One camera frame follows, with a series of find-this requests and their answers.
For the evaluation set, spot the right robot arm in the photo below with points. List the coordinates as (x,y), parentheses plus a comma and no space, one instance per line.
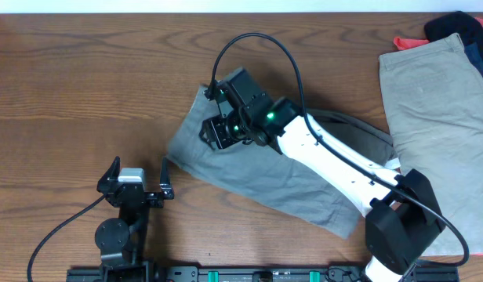
(402,214)

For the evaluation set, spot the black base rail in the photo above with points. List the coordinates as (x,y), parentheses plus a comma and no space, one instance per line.
(194,274)

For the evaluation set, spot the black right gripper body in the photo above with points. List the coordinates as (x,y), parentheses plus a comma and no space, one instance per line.
(226,129)

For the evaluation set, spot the grey shorts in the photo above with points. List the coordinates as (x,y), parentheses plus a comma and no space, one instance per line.
(261,174)

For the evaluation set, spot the black garment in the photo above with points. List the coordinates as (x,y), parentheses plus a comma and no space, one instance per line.
(468,28)

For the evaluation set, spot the navy blue garment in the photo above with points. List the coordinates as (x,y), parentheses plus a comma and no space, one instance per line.
(474,57)

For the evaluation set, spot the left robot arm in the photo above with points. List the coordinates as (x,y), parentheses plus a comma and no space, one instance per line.
(121,240)

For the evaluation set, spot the beige khaki shorts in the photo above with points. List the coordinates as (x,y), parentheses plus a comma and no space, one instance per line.
(433,100)

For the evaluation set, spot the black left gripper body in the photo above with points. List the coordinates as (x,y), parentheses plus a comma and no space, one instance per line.
(151,201)

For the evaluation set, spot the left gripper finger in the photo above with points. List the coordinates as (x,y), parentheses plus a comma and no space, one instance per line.
(165,183)
(110,177)

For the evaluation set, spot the red garment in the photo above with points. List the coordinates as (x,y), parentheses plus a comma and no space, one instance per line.
(408,43)

